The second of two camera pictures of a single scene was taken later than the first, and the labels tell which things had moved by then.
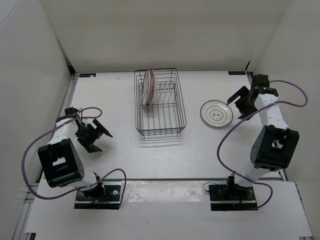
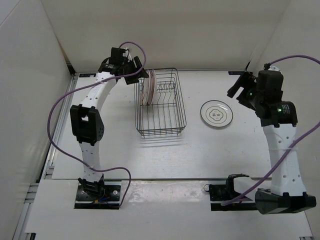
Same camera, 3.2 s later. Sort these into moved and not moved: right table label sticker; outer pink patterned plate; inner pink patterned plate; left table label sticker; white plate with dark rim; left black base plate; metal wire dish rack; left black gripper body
Moved: left black gripper body
Not moved: metal wire dish rack; right table label sticker; inner pink patterned plate; white plate with dark rim; left black base plate; left table label sticker; outer pink patterned plate
